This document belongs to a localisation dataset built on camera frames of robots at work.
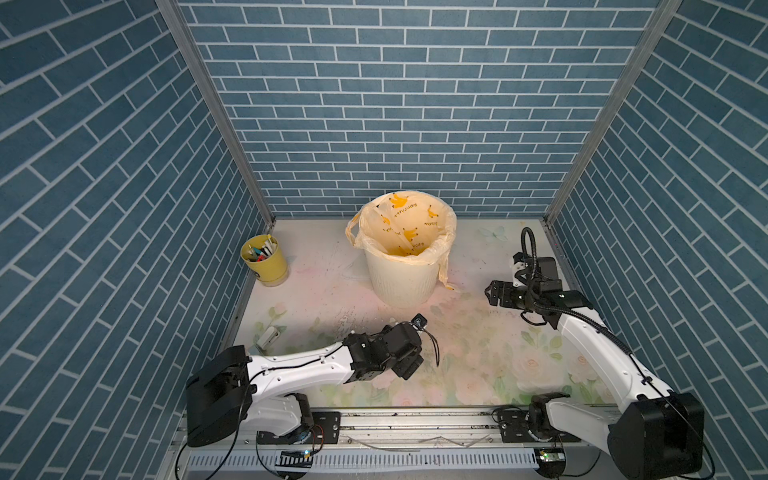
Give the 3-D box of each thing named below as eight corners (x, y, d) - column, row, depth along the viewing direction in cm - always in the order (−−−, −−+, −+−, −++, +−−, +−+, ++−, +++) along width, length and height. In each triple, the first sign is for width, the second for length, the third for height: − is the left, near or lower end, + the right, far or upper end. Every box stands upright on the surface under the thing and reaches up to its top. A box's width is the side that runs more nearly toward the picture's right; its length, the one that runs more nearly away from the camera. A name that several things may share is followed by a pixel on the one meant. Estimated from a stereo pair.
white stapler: (259, 347, 89) (254, 342, 87) (275, 330, 93) (271, 325, 90) (264, 351, 89) (260, 347, 86) (281, 334, 92) (277, 329, 89)
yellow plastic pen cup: (254, 289, 102) (235, 262, 90) (264, 262, 109) (248, 234, 98) (285, 289, 102) (271, 262, 90) (293, 262, 110) (281, 234, 98)
